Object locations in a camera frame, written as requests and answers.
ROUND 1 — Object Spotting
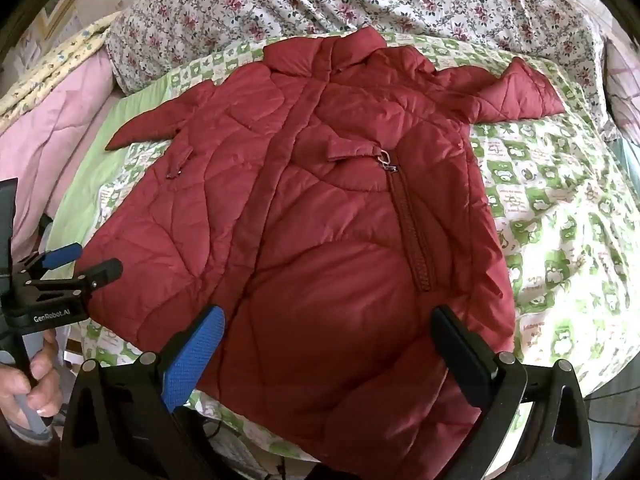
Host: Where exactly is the red quilted jacket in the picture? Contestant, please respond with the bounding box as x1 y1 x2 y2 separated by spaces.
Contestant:
75 25 567 463

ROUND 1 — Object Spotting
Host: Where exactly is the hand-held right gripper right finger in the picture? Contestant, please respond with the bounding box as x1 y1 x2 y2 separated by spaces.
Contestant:
431 305 601 480

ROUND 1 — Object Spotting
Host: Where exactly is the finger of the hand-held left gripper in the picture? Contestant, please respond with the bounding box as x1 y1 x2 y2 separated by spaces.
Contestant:
25 258 124 301
15 242 83 275

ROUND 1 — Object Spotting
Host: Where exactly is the pink patterned cloth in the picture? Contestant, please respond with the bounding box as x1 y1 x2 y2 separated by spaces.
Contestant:
602 35 640 141

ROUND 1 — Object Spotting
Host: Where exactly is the green checked bedsheet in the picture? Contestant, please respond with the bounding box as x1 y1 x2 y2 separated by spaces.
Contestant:
47 30 640 461

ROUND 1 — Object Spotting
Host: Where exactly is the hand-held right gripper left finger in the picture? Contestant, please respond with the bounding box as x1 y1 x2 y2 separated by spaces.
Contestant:
59 305 224 480

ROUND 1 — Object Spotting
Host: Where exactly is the framed wall picture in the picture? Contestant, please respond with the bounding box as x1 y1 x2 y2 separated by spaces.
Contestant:
20 0 108 46

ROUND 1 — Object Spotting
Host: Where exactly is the yellow floral cloth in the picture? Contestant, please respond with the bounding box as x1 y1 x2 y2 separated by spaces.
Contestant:
0 10 123 121

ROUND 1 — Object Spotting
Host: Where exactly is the person's left hand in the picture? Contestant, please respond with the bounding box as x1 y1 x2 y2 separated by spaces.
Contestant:
0 330 66 428

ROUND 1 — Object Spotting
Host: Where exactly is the teal cloth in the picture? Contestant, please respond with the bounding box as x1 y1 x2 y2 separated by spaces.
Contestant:
612 135 640 221

